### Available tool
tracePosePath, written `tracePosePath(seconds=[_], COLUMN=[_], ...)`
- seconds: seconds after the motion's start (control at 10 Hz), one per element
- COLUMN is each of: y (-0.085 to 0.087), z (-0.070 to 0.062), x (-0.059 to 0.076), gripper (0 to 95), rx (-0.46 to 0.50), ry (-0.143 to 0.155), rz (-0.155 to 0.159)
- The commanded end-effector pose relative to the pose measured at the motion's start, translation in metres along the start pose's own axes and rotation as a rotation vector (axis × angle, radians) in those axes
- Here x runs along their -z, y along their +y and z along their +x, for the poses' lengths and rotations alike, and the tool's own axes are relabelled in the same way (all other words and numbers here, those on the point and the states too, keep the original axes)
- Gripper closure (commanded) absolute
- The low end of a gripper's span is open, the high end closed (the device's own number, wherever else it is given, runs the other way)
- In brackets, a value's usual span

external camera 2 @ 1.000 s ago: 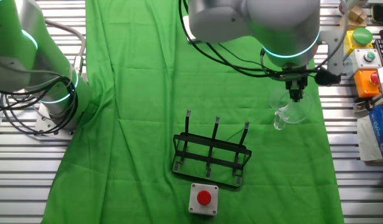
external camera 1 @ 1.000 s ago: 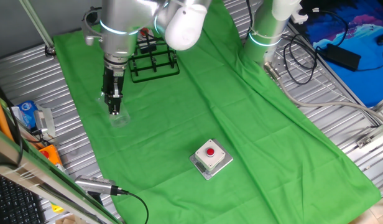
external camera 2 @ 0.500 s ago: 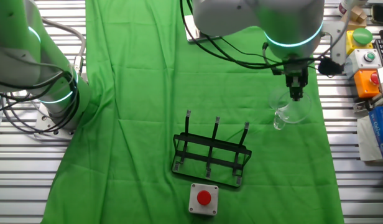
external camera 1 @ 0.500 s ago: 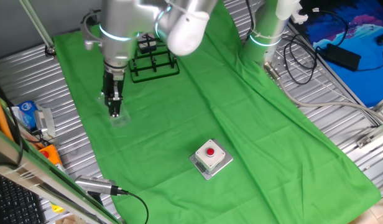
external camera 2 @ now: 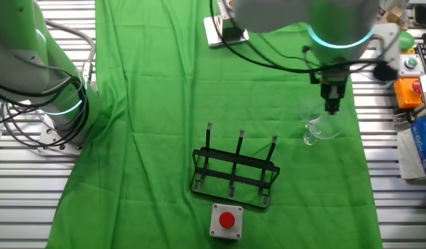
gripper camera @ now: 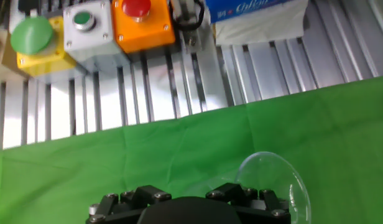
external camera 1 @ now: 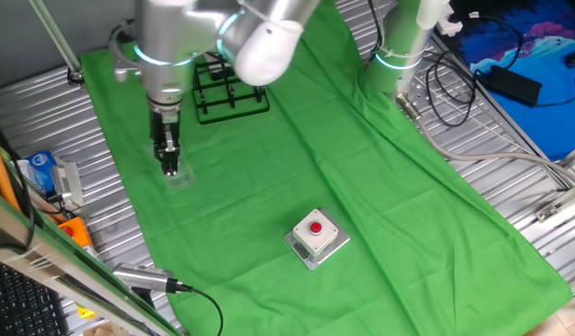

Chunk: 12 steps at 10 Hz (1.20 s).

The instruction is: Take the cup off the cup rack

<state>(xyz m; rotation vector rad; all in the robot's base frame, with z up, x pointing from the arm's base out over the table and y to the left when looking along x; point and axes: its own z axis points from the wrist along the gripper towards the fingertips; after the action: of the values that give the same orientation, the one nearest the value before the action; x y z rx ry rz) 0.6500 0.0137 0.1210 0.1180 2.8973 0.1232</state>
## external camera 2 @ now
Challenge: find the clear glass cup with handle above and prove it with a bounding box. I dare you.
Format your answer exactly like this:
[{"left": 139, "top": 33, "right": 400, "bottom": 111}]
[{"left": 298, "top": 96, "right": 348, "bottom": 147}]

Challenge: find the wooden block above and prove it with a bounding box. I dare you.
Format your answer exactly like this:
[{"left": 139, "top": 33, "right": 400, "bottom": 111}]
[{"left": 381, "top": 5, "right": 410, "bottom": 31}]

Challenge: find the yellow box green mushroom button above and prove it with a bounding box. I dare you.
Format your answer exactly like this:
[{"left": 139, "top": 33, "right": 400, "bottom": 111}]
[{"left": 398, "top": 30, "right": 416, "bottom": 55}]

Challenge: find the black wire cup rack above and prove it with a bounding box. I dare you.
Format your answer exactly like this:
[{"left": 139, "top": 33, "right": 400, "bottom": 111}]
[{"left": 190, "top": 121, "right": 281, "bottom": 210}]

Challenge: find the thick grey cable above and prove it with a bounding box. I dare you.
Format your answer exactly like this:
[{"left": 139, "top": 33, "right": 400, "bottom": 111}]
[{"left": 43, "top": 19, "right": 97, "bottom": 86}]

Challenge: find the black cable bundle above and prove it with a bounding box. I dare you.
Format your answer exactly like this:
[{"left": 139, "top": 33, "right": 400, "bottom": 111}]
[{"left": 0, "top": 58, "right": 90, "bottom": 149}]

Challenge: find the blue tissue pack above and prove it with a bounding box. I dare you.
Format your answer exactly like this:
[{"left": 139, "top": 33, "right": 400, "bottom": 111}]
[{"left": 396, "top": 118, "right": 426, "bottom": 181}]

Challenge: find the green cloth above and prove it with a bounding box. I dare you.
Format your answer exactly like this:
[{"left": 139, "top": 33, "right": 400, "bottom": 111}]
[{"left": 45, "top": 0, "right": 384, "bottom": 249}]

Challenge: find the orange box red button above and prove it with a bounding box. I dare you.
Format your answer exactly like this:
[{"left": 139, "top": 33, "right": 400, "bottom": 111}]
[{"left": 392, "top": 76, "right": 425, "bottom": 110}]

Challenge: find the silver robot mounting plate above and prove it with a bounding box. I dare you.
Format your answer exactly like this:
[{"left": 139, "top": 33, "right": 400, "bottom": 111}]
[{"left": 38, "top": 113, "right": 85, "bottom": 157}]

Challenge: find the red button box with baseplate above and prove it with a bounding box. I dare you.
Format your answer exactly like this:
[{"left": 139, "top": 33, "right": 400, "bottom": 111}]
[{"left": 203, "top": 0, "right": 250, "bottom": 48}]

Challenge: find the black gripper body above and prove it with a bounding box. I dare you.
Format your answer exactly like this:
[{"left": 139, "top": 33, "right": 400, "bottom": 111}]
[{"left": 318, "top": 74, "right": 349, "bottom": 102}]

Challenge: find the grey box green button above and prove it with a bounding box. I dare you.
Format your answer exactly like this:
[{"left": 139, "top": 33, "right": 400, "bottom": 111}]
[{"left": 398, "top": 53, "right": 426, "bottom": 78}]

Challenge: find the red button grey box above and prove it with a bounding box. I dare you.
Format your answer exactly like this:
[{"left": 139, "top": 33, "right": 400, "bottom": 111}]
[{"left": 209, "top": 203, "right": 244, "bottom": 241}]

